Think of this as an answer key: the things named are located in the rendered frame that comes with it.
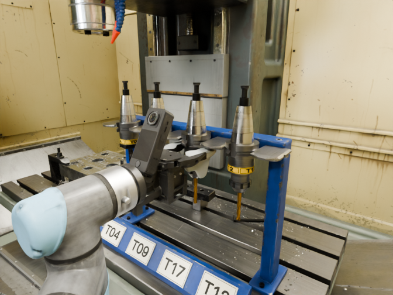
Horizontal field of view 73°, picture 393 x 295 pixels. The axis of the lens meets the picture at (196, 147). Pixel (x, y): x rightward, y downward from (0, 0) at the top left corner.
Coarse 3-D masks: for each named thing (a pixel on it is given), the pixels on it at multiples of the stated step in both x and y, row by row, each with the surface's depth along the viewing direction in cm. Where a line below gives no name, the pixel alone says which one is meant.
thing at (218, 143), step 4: (208, 140) 54; (212, 140) 54; (216, 140) 54; (220, 140) 54; (224, 140) 54; (200, 144) 53; (204, 144) 52; (208, 144) 51; (212, 144) 51; (216, 144) 51; (220, 144) 51; (224, 144) 51; (208, 148) 50; (212, 148) 50; (216, 148) 50; (220, 148) 50; (224, 148) 50
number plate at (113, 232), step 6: (108, 222) 73; (114, 222) 72; (108, 228) 72; (114, 228) 71; (120, 228) 70; (126, 228) 70; (102, 234) 72; (108, 234) 71; (114, 234) 70; (120, 234) 69; (108, 240) 70; (114, 240) 69; (120, 240) 69
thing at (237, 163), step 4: (232, 156) 49; (228, 160) 51; (232, 160) 49; (236, 160) 48; (240, 160) 48; (244, 160) 48; (248, 160) 48; (252, 160) 49; (232, 164) 49; (236, 164) 49; (240, 164) 48; (244, 164) 48; (248, 164) 48; (252, 164) 49
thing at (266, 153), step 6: (258, 150) 47; (264, 150) 47; (270, 150) 47; (276, 150) 47; (282, 150) 47; (288, 150) 48; (252, 156) 46; (258, 156) 45; (264, 156) 44; (270, 156) 44; (276, 156) 44; (282, 156) 45
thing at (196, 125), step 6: (192, 102) 53; (198, 102) 53; (192, 108) 53; (198, 108) 53; (192, 114) 53; (198, 114) 53; (204, 114) 55; (192, 120) 53; (198, 120) 53; (204, 120) 54; (192, 126) 54; (198, 126) 54; (204, 126) 54; (186, 132) 55; (192, 132) 54; (198, 132) 54; (204, 132) 54
